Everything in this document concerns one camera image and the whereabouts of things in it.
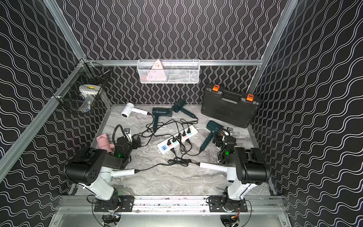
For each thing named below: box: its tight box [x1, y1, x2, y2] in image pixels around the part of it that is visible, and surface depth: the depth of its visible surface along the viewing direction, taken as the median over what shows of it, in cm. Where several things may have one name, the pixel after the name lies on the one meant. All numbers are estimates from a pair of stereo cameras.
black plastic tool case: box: [201, 84, 263, 129], surface depth 95 cm
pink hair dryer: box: [95, 133, 115, 153], surface depth 96 cm
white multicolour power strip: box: [156, 125, 199, 155], surface depth 97 cm
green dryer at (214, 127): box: [198, 120, 224, 153], surface depth 102 cm
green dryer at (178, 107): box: [172, 99, 199, 119], surface depth 116 cm
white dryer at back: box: [121, 102, 152, 118], surface depth 115 cm
